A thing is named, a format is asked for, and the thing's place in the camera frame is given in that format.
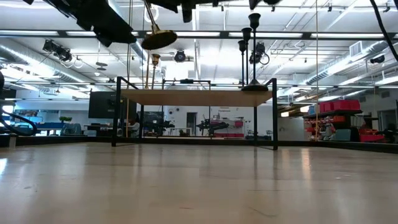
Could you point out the dark shelf red bins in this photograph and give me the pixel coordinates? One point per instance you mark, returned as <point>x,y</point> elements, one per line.
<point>339,105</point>

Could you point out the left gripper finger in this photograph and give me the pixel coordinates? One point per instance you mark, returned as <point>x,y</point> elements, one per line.
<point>187,11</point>
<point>102,18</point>

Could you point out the red storage bin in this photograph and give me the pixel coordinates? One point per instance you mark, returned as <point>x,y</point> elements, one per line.
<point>371,137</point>

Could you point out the black wall monitor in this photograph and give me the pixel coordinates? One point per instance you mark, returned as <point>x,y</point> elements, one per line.
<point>102,104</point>

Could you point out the person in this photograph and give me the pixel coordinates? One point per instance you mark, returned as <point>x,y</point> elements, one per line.
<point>134,126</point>

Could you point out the small green background plant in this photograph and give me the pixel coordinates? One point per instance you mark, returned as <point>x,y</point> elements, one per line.
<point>65,119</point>

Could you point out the black hanging camera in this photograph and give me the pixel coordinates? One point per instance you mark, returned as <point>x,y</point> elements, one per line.
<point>180,56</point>
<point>261,54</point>
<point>57,51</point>
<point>377,59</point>

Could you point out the wooden shelf black metal frame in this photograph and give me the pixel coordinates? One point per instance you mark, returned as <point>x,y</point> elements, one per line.
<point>196,98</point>

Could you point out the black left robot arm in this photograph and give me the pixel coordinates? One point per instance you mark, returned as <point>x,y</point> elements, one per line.
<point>1,81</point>

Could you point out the black background robot arm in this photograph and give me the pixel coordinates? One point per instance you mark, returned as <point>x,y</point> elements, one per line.
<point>155,126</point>
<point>214,126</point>

